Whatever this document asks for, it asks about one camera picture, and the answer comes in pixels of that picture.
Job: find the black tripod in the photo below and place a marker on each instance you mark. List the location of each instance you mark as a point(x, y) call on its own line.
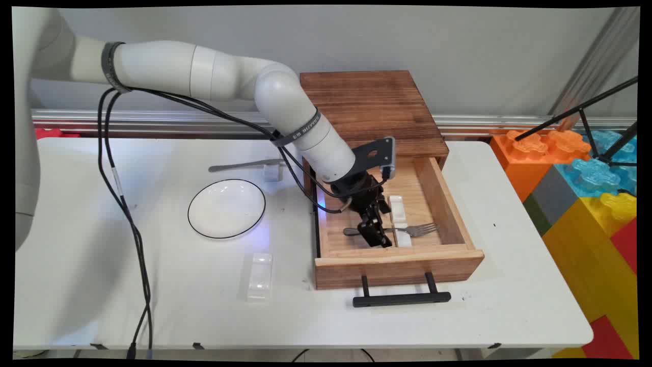
point(586, 106)

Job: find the clear plastic utensil rest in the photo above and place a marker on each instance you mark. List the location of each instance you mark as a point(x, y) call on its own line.
point(260, 278)

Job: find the yellow giant building block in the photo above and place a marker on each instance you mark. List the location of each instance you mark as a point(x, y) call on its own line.
point(586, 255)

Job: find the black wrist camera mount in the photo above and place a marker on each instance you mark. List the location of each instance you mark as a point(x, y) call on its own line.
point(374, 153)

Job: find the light wooden drawer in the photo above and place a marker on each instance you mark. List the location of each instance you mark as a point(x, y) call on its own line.
point(397, 265)

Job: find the white plate with black rim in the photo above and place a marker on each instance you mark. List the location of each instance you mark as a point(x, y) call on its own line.
point(226, 209)

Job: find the orange giant building block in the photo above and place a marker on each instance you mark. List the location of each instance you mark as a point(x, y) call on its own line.
point(524, 163)

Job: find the silver metal fork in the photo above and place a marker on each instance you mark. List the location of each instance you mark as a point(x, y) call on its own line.
point(417, 230)

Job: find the white ceramic cutlery rest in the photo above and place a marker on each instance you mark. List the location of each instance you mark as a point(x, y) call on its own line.
point(397, 209)
point(273, 176)

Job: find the aluminium rail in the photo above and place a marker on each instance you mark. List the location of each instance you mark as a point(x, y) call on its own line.
point(153, 121)

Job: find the blue giant building block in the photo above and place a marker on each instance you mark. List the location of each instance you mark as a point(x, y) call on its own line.
point(596, 176)

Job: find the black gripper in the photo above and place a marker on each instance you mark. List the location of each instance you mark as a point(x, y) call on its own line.
point(359, 191)

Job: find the green giant building block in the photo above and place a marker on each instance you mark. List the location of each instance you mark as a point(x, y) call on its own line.
point(536, 214)

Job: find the dark wooden drawer cabinet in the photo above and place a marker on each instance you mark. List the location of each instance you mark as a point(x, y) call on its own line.
point(367, 107)

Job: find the aluminium diagonal post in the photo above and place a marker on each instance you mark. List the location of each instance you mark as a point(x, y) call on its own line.
point(596, 61)

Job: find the grey giant building block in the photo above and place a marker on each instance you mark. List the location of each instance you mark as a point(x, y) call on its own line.
point(555, 196)

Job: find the red giant building block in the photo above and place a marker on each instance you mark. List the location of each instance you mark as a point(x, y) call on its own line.
point(48, 133)
point(626, 244)
point(606, 339)

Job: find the silver serrated table knife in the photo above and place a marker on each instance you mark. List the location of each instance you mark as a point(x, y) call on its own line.
point(234, 166)

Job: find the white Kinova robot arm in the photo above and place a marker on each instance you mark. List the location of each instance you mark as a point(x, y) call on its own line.
point(168, 71)

